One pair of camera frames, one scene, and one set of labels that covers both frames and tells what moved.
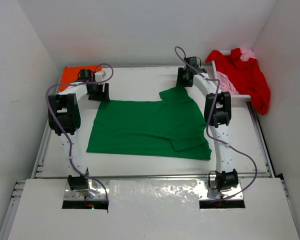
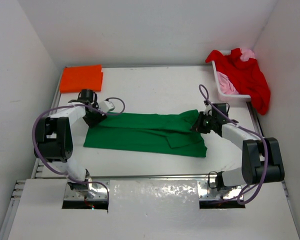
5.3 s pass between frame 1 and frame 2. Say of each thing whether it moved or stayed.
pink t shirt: stayed
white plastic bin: stayed
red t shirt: stayed
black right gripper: moved
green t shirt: moved
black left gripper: moved
